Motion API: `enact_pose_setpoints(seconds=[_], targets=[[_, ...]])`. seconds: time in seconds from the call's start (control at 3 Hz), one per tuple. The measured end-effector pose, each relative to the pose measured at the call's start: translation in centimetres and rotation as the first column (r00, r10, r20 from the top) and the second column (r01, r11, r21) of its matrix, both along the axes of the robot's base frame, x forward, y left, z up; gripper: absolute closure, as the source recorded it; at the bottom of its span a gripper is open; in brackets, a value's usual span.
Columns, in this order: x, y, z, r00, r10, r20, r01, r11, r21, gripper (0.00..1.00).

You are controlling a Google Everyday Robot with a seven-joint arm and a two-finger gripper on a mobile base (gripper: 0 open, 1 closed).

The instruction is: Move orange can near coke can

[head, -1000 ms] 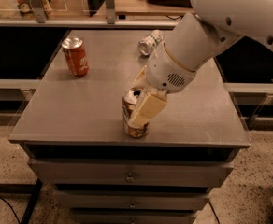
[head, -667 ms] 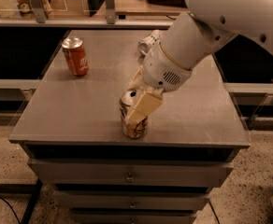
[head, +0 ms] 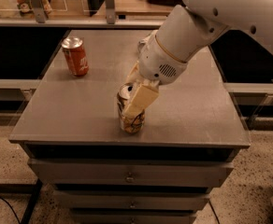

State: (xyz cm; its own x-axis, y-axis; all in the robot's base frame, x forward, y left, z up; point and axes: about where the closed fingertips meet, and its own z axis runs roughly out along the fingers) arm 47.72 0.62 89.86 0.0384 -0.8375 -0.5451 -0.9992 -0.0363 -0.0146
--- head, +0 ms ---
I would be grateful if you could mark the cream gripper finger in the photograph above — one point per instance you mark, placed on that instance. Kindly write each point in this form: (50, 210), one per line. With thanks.
(141, 97)
(134, 76)

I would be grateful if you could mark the top drawer with knob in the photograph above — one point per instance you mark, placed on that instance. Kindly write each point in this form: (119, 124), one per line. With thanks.
(201, 174)

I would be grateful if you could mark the bottom drawer with knob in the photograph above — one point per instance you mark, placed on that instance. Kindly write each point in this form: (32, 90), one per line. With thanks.
(113, 216)

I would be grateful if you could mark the grey drawer cabinet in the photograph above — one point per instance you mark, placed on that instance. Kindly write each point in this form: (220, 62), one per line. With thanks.
(71, 118)

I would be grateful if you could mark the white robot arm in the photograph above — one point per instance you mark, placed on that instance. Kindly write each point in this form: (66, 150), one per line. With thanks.
(188, 28)

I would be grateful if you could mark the orange gold soda can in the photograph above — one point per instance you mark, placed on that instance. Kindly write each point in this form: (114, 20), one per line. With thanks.
(128, 125)

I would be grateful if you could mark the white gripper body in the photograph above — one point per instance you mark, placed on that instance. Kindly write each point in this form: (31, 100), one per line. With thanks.
(159, 63)

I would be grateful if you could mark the drawer with knob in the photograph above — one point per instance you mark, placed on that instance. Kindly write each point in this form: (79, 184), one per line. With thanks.
(132, 201)
(113, 216)
(201, 174)

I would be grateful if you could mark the grey metal railing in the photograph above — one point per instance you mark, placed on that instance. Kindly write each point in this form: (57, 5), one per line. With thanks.
(79, 14)

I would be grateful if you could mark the white green lying can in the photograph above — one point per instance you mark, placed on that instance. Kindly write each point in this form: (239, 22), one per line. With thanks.
(142, 42)

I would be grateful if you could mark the middle drawer with knob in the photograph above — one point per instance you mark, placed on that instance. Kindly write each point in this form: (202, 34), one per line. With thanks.
(132, 201)

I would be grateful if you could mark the red coke can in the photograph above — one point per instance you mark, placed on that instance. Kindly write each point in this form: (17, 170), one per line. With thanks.
(75, 56)

